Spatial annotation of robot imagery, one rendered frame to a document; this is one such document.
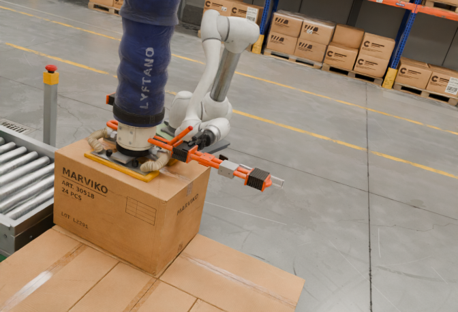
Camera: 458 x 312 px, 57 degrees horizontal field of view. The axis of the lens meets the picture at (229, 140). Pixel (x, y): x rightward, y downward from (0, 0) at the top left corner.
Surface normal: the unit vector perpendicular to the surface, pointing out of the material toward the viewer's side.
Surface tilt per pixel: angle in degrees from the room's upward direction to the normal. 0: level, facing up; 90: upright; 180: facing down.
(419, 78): 90
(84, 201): 90
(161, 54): 76
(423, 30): 90
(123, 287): 0
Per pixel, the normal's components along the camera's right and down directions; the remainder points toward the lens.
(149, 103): 0.51, 0.26
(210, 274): 0.19, -0.89
